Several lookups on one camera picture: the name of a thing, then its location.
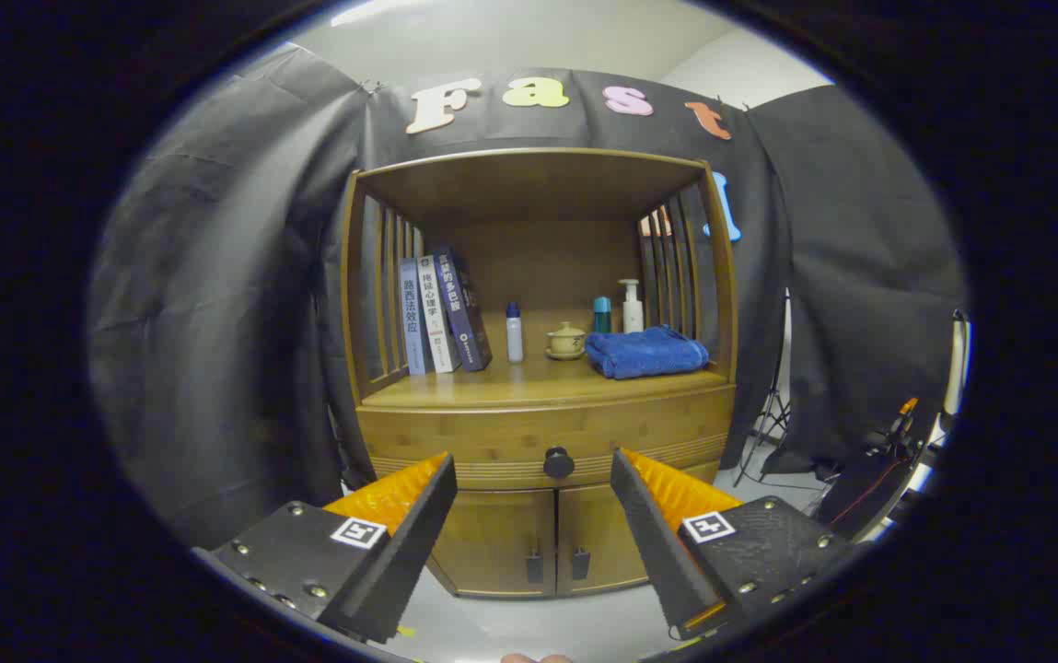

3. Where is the white book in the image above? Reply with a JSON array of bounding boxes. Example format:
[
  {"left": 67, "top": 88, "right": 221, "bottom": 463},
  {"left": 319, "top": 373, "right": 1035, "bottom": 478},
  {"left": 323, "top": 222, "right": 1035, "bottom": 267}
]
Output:
[{"left": 416, "top": 254, "right": 461, "bottom": 374}]

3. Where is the black tripod stand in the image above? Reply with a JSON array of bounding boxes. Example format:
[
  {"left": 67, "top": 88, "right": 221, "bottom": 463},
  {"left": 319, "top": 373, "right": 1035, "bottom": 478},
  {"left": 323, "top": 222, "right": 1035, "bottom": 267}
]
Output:
[{"left": 733, "top": 290, "right": 796, "bottom": 487}]

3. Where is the black backdrop cloth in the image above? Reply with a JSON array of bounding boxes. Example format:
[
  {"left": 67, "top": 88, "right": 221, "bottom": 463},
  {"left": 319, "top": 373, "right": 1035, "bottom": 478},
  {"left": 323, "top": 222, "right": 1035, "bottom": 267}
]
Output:
[{"left": 87, "top": 41, "right": 970, "bottom": 552}]

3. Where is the cream lidded teacup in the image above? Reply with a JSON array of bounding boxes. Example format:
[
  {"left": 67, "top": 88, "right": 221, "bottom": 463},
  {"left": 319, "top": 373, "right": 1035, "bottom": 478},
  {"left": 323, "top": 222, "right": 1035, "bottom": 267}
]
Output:
[{"left": 544, "top": 321, "right": 587, "bottom": 361}]

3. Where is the wooden cabinet door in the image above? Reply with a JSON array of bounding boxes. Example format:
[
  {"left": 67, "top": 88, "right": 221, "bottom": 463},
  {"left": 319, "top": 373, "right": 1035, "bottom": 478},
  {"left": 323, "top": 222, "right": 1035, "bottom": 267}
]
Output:
[
  {"left": 556, "top": 460, "right": 723, "bottom": 595},
  {"left": 427, "top": 488, "right": 557, "bottom": 598}
]

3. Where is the dark blue book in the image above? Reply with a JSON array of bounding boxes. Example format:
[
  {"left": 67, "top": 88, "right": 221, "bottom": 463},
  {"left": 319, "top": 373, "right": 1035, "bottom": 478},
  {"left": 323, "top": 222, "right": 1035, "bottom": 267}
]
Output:
[{"left": 432, "top": 245, "right": 494, "bottom": 373}]

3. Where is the wooden countertop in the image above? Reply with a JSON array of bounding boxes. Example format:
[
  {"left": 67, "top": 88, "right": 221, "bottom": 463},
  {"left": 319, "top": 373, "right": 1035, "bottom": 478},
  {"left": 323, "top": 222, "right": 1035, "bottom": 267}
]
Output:
[{"left": 361, "top": 308, "right": 732, "bottom": 411}]

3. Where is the black device with orange clip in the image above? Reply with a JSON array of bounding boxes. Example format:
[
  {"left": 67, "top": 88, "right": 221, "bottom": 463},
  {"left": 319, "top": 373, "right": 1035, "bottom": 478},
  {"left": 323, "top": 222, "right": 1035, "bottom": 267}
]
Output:
[{"left": 814, "top": 396, "right": 939, "bottom": 540}]

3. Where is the blue folded towel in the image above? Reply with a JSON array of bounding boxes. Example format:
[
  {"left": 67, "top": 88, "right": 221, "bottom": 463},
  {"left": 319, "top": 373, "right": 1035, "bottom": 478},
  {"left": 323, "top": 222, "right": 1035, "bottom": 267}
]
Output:
[{"left": 584, "top": 325, "right": 711, "bottom": 380}]

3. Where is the wooden cabinet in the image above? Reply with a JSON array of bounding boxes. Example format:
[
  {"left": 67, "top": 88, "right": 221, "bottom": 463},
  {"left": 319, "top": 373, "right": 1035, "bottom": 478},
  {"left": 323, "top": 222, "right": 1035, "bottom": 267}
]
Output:
[{"left": 340, "top": 147, "right": 739, "bottom": 599}]

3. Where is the wooden drawer with black knob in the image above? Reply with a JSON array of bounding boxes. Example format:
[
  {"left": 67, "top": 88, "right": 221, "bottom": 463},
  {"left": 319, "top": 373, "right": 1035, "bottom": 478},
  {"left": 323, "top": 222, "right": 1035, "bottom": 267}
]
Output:
[{"left": 356, "top": 385, "right": 737, "bottom": 491}]

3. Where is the white pump bottle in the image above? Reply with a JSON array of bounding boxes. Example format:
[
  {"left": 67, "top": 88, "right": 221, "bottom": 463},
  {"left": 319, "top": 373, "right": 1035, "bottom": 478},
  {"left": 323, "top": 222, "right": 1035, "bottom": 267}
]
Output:
[{"left": 618, "top": 279, "right": 645, "bottom": 334}]

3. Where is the light blue book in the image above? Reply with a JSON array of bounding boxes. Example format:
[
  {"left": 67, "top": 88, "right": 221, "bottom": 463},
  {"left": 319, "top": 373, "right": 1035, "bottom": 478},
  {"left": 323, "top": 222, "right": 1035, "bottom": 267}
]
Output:
[{"left": 399, "top": 258, "right": 433, "bottom": 377}]

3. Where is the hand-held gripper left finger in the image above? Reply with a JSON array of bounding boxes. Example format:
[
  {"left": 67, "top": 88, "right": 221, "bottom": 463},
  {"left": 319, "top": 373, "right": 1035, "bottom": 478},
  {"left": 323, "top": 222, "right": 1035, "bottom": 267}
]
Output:
[{"left": 192, "top": 451, "right": 459, "bottom": 646}]

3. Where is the white panel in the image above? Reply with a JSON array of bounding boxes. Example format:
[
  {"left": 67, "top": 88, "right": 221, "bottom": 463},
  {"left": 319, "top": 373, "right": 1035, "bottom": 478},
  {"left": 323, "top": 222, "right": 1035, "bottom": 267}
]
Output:
[{"left": 943, "top": 311, "right": 971, "bottom": 420}]

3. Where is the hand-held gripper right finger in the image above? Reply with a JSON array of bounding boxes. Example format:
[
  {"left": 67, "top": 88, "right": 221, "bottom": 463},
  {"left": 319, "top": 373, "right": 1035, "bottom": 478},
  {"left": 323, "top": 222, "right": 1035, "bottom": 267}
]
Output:
[{"left": 610, "top": 448, "right": 861, "bottom": 641}]

